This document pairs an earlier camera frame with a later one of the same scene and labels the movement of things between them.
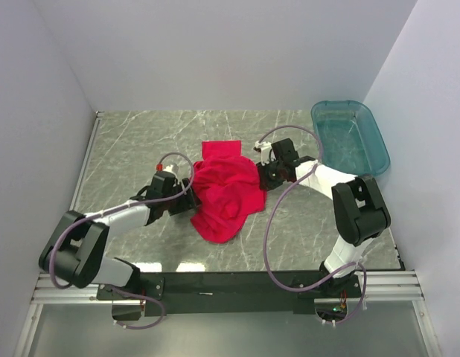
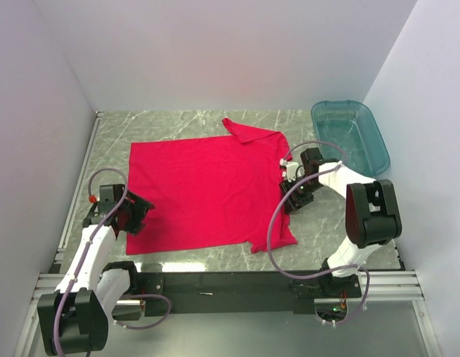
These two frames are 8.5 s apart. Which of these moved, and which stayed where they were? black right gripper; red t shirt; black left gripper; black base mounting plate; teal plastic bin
Moved: black left gripper; red t shirt; black right gripper
Stayed: black base mounting plate; teal plastic bin
